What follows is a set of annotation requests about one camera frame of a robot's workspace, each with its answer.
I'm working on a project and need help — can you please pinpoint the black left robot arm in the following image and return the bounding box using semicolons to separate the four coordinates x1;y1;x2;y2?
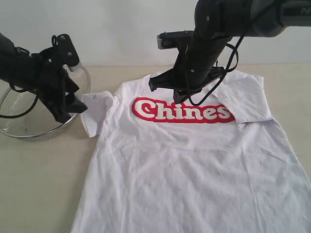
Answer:
0;34;87;123

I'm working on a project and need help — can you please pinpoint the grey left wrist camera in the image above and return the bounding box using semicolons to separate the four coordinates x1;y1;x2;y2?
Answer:
40;33;81;72

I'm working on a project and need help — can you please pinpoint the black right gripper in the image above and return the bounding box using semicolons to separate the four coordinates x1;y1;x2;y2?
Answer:
148;48;219;102

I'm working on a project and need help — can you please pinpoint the round metal mesh basket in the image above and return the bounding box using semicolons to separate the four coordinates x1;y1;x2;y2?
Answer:
0;66;91;141

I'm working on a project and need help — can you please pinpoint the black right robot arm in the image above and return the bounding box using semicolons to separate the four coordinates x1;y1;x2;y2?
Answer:
149;0;311;103

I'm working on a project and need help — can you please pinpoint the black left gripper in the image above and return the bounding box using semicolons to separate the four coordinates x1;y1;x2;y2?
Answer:
30;52;88;124

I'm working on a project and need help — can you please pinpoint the white t-shirt red lettering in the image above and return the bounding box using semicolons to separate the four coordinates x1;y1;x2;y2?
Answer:
71;71;311;233

